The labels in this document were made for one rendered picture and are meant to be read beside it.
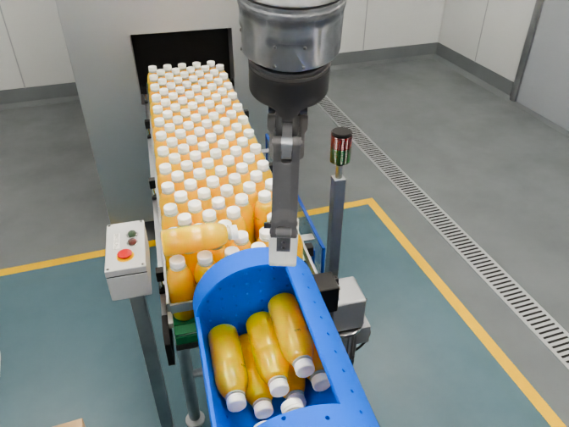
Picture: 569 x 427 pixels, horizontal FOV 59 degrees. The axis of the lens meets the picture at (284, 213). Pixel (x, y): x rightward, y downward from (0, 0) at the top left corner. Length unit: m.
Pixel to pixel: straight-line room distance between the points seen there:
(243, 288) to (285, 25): 0.83
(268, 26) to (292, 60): 0.03
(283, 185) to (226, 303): 0.75
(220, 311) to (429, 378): 1.47
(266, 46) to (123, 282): 0.99
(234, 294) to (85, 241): 2.23
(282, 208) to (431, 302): 2.38
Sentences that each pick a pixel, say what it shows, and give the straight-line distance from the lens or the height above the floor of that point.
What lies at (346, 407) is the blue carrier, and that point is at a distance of 0.86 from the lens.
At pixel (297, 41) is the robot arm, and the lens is 0.42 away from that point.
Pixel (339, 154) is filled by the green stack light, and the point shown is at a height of 1.20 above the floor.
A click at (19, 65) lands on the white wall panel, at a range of 5.35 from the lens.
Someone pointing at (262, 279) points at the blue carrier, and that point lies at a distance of 1.16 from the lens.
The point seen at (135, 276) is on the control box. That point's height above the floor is 1.07.
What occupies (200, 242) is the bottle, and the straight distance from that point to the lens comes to 1.29.
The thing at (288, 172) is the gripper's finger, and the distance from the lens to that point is 0.46.
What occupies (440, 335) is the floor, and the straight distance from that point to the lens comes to 2.67.
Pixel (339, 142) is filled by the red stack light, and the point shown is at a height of 1.24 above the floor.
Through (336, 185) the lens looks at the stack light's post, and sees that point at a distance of 1.60.
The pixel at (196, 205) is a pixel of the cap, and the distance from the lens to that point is 1.50.
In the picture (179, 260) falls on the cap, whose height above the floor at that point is 1.09.
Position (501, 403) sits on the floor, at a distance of 2.51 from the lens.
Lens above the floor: 1.93
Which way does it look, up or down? 35 degrees down
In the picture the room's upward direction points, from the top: straight up
